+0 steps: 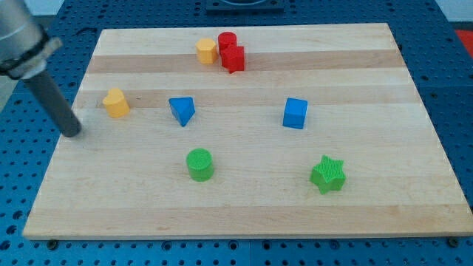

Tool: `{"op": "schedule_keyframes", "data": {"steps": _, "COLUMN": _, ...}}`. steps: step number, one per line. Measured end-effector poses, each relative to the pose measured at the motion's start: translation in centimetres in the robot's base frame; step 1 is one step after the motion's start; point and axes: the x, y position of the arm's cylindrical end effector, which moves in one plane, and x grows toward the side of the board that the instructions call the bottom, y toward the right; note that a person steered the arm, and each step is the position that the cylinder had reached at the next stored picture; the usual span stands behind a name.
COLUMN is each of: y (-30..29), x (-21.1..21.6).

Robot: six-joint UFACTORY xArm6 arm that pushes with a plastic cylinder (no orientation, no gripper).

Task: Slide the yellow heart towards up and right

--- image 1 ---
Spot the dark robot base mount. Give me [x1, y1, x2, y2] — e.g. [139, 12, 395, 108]
[205, 0, 285, 13]

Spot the red cylinder block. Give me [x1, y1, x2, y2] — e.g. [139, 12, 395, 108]
[217, 31, 237, 55]

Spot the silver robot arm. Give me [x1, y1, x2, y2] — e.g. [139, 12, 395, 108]
[1, 0, 81, 137]

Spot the blue triangle block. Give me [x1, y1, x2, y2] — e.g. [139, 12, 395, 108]
[169, 97, 195, 127]

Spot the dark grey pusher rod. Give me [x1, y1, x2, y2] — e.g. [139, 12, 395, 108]
[24, 70, 81, 137]

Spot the yellow hexagon block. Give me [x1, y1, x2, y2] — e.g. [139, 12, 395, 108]
[195, 38, 218, 64]

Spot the green cylinder block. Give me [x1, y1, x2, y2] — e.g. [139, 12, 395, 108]
[186, 148, 214, 182]

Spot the red star block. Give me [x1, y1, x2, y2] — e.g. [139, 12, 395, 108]
[221, 46, 245, 74]

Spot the blue cube block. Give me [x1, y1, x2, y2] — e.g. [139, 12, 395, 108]
[282, 98, 308, 129]

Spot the light wooden board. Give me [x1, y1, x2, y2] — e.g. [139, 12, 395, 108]
[23, 23, 472, 240]

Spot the green star block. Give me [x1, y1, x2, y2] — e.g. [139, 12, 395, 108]
[310, 155, 346, 194]

